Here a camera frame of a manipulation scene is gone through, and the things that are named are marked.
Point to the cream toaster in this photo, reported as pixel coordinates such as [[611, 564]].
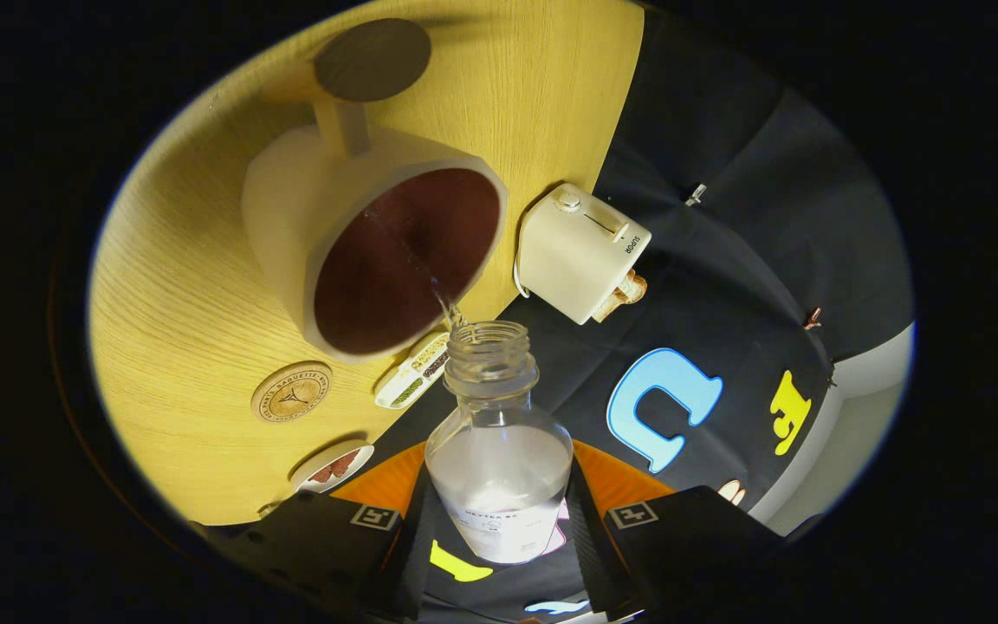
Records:
[[573, 256]]

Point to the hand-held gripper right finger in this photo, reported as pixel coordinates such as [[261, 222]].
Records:
[[590, 546]]

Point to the clear plastic juice bottle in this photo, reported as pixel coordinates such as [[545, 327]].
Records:
[[499, 485]]

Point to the round white plate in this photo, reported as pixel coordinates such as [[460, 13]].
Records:
[[359, 452]]

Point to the black backdrop cloth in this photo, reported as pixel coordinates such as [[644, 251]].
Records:
[[724, 260]]

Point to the red cloth clip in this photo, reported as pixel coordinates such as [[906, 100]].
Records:
[[813, 319]]

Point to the toast slice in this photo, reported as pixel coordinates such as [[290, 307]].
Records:
[[610, 308], [633, 286]]

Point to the white dish of green beans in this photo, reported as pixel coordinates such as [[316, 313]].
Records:
[[412, 377]]

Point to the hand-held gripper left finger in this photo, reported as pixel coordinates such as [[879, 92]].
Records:
[[408, 559]]

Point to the silver cloth clip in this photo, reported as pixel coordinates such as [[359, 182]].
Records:
[[696, 194]]

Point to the red meat piece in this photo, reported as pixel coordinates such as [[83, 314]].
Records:
[[322, 473], [346, 461]]

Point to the wooden table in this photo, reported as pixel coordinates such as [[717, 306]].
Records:
[[187, 329]]

